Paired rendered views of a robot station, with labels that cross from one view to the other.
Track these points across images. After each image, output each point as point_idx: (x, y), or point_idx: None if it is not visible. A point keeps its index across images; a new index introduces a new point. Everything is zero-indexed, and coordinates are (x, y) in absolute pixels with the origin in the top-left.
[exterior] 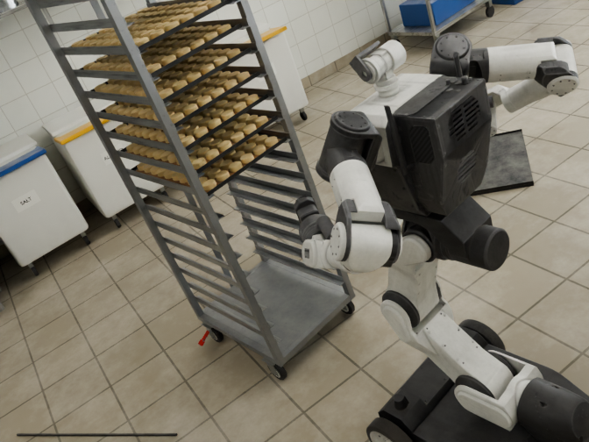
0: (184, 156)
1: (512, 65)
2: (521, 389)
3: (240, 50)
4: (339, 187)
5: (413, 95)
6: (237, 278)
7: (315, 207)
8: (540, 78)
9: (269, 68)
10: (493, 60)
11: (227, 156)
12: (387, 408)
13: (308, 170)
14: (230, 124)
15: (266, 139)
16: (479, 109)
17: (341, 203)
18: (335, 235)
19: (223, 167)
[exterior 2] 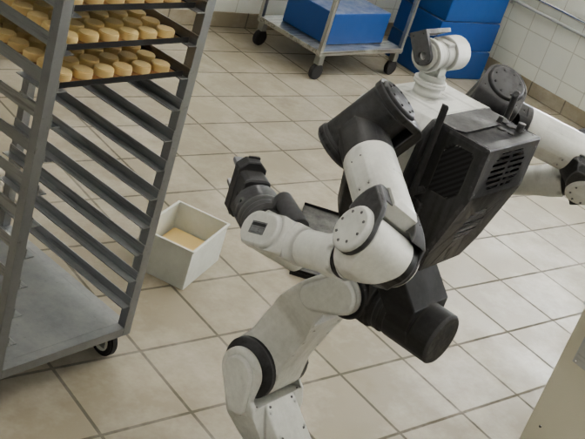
0: (66, 16)
1: (551, 141)
2: None
3: None
4: (368, 166)
5: (457, 111)
6: (20, 223)
7: (266, 178)
8: (568, 172)
9: None
10: (536, 124)
11: (90, 50)
12: None
13: (181, 131)
14: (117, 10)
15: (155, 59)
16: (519, 168)
17: (374, 185)
18: (353, 219)
19: (85, 62)
